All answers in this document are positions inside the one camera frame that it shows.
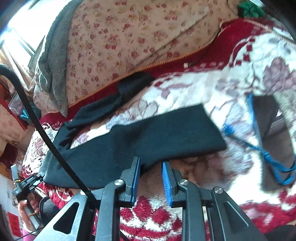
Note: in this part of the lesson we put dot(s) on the clear plastic container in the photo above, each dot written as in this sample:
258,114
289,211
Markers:
15,105

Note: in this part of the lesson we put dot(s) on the red white floral blanket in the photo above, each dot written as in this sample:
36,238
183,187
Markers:
255,59

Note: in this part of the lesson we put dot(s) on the black tablet with blue lanyard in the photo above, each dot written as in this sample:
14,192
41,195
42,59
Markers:
275,145

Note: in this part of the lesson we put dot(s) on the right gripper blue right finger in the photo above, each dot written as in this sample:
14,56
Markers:
173,193

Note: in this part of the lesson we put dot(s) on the red wall decoration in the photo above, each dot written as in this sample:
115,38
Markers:
14,224

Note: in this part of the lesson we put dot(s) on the pink sleeve forearm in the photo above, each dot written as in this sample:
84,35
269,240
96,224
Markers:
28,235

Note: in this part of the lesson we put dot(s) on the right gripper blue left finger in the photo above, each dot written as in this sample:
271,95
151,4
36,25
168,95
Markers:
131,178

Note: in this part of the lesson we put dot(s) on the floral beige quilt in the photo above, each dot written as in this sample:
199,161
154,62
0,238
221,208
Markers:
109,39

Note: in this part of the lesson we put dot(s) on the teal object by bed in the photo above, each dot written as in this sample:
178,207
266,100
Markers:
25,116

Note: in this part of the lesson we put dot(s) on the person's left hand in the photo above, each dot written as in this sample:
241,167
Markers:
22,205

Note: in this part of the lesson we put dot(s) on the black pants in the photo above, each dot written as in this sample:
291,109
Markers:
184,132

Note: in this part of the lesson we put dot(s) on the grey fleece towel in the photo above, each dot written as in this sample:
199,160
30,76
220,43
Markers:
52,61

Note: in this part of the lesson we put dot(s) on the green cloth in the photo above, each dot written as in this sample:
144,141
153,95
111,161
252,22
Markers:
247,9

